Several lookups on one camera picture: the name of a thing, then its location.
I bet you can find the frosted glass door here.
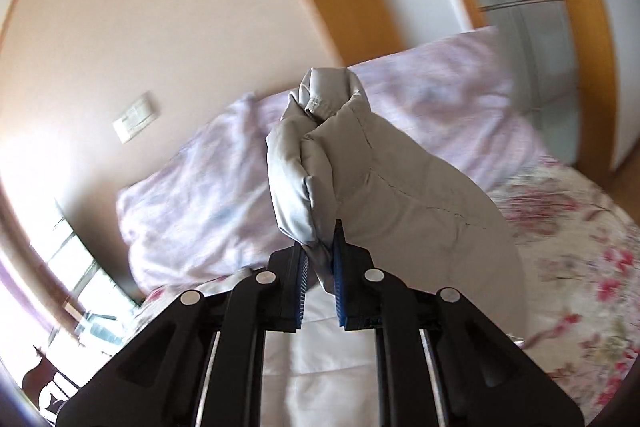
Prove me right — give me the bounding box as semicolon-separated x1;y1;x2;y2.
477;0;580;165

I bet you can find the left lilac pillow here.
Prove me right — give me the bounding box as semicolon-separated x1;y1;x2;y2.
116;93;291;294

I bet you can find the window with bars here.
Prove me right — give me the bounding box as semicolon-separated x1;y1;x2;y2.
0;200;147;388

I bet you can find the lilac pillow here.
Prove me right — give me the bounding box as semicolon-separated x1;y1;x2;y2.
259;25;551;180
116;93;291;294

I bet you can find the light grey down jacket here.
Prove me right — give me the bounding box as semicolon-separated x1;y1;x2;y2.
267;68;528;336

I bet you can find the floral bed sheet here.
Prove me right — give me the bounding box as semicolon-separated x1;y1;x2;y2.
134;156;640;427

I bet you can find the right lilac pillow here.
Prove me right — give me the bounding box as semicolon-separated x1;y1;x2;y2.
259;25;551;180

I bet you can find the white wall switch plate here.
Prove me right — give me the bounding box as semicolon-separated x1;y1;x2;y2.
112;92;158;144

